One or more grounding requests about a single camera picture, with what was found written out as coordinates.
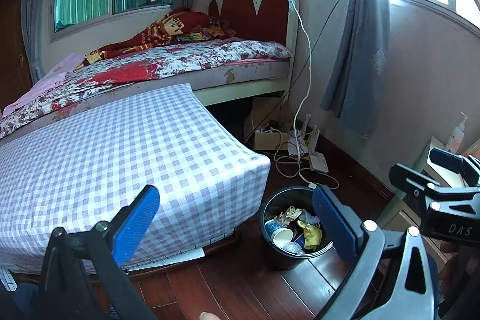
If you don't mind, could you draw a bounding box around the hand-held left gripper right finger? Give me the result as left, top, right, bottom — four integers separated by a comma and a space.
312, 185, 441, 320

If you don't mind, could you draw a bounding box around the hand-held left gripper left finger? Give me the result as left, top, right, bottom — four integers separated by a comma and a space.
37, 185, 161, 320

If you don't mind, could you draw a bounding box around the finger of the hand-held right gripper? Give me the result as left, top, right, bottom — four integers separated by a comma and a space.
429, 148, 480, 186
389, 163, 447, 210

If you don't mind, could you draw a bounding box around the yellow plastic bag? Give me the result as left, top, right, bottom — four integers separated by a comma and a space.
297, 220, 323, 250

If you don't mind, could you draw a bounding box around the light blue face mask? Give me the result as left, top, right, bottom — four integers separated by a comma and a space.
298, 209, 321, 225

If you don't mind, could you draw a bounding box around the clear plastic bag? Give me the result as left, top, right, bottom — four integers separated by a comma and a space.
281, 241, 306, 254

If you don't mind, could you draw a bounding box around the beige rubber glove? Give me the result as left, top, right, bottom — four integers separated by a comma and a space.
274, 205, 302, 223

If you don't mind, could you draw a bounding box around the red paper cup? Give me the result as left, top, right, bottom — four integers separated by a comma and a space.
272, 228, 306, 247

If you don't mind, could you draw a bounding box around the black trash bin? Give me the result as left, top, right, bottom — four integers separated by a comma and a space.
259, 186, 334, 271

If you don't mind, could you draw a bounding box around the blue patterned paper cup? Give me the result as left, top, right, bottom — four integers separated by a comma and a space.
264, 220, 286, 236

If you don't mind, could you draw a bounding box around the person's right hand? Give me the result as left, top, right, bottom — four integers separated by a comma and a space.
439, 243, 480, 309

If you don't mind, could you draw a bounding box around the pump lotion bottle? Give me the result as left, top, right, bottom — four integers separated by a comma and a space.
444, 112, 469, 156

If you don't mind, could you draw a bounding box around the white bedside cabinet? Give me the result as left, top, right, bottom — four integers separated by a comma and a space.
377, 134, 480, 268

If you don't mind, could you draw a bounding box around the checked tablecloth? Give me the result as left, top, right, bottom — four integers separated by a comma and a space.
0, 84, 271, 276

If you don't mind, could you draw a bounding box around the white router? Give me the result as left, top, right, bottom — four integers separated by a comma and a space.
289, 114, 321, 157

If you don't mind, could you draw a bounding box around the cardboard box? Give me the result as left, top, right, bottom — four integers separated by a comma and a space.
245, 97, 293, 152

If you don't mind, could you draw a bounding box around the person's blue trouser leg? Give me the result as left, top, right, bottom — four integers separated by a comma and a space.
13, 283, 42, 320

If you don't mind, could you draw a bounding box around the long grey-blue curtain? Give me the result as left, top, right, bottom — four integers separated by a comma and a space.
320, 0, 391, 141

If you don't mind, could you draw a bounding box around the floral quilt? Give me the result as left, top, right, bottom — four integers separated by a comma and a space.
0, 39, 293, 139

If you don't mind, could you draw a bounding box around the pink sheet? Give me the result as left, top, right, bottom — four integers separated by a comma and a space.
2, 54, 87, 116

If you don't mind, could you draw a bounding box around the grey mattress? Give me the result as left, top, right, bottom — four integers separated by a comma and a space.
75, 58, 291, 107

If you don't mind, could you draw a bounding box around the colourful printed pillow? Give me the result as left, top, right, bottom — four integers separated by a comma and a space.
176, 16, 235, 41

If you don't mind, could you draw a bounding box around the red patterned blanket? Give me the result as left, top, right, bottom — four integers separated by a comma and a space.
84, 7, 214, 62

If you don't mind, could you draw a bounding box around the brown wooden door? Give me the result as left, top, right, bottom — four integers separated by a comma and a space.
0, 0, 34, 111

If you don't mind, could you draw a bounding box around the red heart headboard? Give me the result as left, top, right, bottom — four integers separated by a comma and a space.
207, 0, 299, 54

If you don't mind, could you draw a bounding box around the white bed frame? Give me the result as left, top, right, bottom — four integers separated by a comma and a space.
195, 76, 291, 105

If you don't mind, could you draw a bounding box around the white cable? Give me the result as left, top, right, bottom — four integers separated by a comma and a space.
267, 0, 340, 189

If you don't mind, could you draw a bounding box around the black cable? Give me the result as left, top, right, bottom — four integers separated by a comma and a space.
262, 0, 351, 133

